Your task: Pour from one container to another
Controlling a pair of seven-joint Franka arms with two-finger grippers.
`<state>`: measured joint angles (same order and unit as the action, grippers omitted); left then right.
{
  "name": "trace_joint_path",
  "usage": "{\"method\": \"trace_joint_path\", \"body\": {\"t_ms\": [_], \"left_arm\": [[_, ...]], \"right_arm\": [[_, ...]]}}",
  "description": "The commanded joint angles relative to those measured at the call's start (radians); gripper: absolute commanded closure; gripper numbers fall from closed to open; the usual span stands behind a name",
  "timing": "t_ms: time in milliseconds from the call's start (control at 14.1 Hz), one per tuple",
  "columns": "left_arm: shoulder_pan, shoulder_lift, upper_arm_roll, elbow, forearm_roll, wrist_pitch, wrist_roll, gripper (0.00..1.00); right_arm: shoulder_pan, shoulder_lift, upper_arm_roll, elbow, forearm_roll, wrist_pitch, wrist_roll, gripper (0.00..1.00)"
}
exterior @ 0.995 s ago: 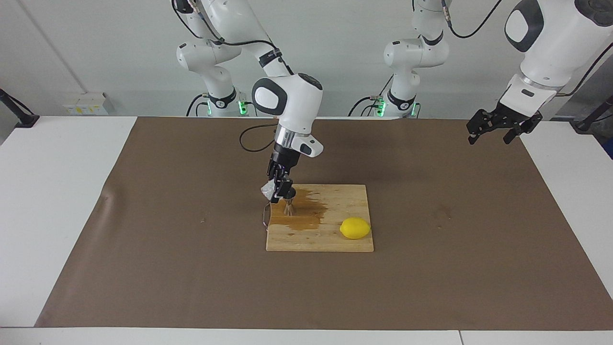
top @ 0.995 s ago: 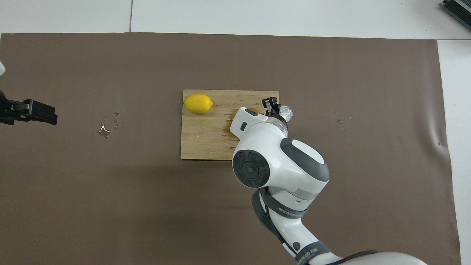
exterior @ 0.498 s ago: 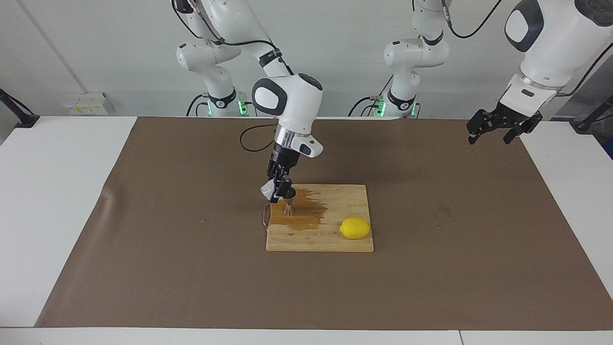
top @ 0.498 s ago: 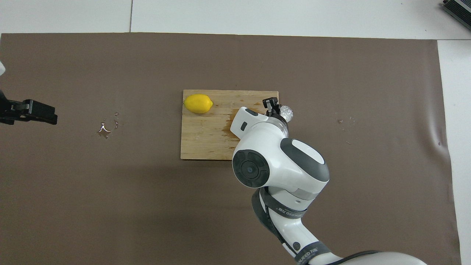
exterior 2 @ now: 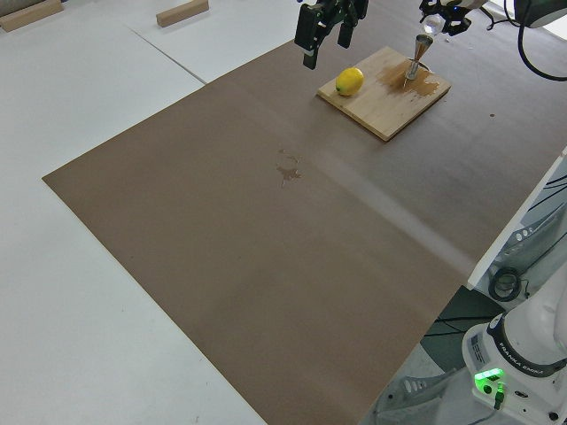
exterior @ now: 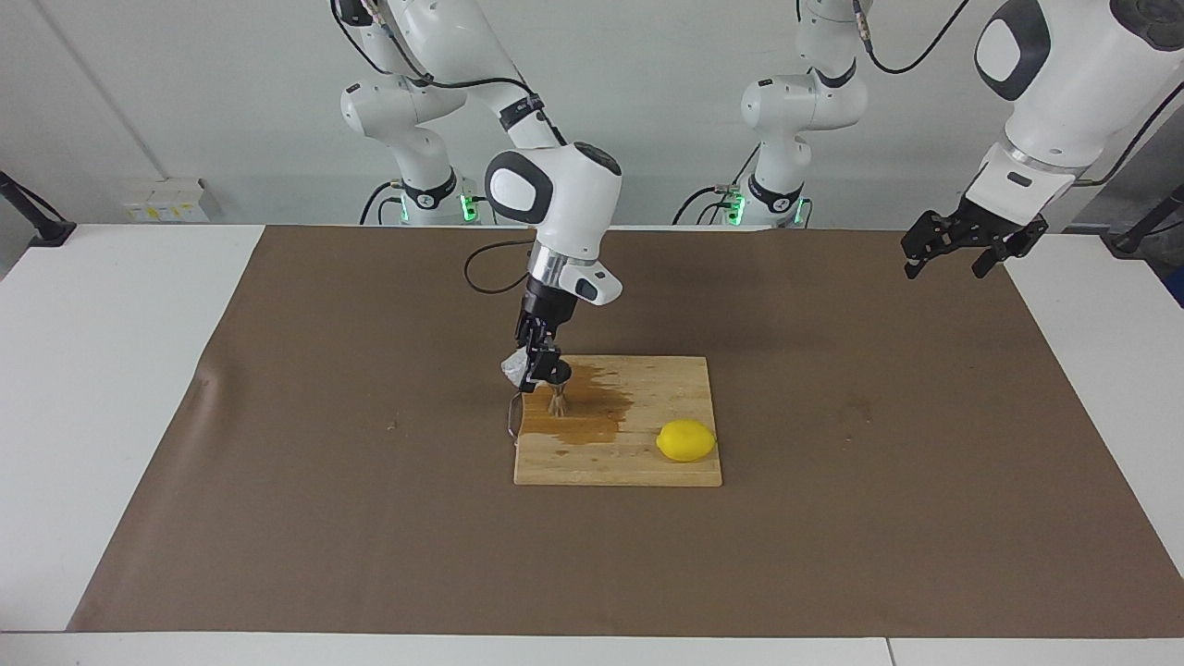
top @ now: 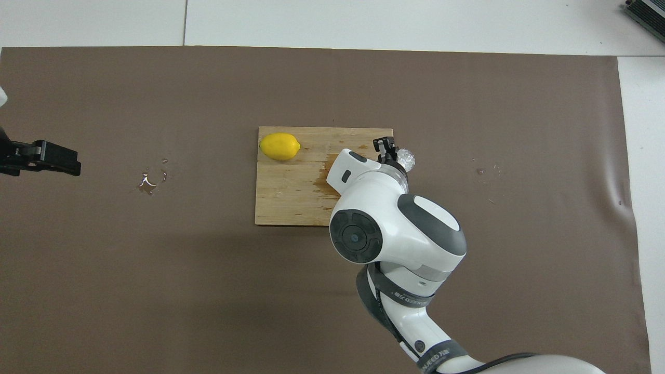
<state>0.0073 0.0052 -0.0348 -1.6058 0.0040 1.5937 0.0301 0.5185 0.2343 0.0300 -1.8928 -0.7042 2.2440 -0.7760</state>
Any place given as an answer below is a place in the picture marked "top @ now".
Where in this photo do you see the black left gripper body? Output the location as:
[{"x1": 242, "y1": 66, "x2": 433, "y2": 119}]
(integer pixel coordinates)
[{"x1": 0, "y1": 127, "x2": 33, "y2": 176}]

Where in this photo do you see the clear textured plastic cup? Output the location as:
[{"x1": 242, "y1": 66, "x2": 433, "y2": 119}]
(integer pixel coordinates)
[{"x1": 396, "y1": 148, "x2": 417, "y2": 172}]

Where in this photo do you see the small water puddle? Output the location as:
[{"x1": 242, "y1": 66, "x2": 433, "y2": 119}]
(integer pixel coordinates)
[{"x1": 130, "y1": 157, "x2": 172, "y2": 197}]

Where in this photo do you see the yellow lemon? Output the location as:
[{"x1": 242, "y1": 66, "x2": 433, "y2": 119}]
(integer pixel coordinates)
[{"x1": 259, "y1": 132, "x2": 301, "y2": 161}]

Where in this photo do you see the wooden cutting board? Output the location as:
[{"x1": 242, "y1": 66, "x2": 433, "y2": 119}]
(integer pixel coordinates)
[{"x1": 255, "y1": 126, "x2": 395, "y2": 228}]

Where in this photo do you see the brown paper table mat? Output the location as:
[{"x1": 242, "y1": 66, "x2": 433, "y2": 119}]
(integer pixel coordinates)
[{"x1": 0, "y1": 46, "x2": 653, "y2": 374}]

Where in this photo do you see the grey finned metal device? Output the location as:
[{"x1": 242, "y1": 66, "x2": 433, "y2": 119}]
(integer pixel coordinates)
[{"x1": 622, "y1": 0, "x2": 665, "y2": 37}]

